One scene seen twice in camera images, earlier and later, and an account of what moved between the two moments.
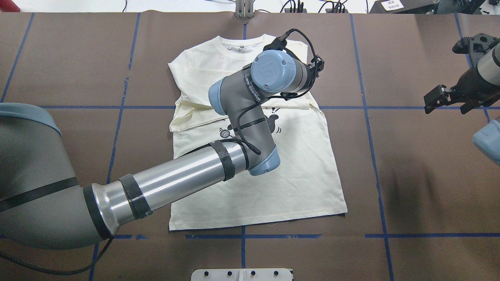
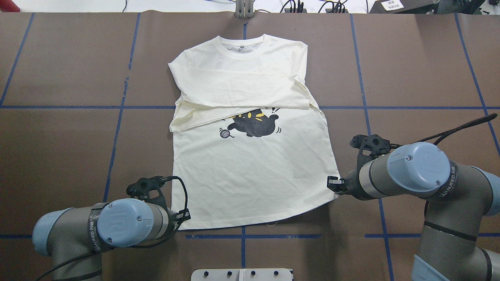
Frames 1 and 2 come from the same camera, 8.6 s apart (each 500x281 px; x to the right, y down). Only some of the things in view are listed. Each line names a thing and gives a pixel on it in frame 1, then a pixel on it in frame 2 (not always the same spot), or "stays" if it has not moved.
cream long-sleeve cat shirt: (307, 184) stays
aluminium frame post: (244, 9) stays
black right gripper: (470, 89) to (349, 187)
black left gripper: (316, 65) to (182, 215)
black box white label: (414, 7) stays
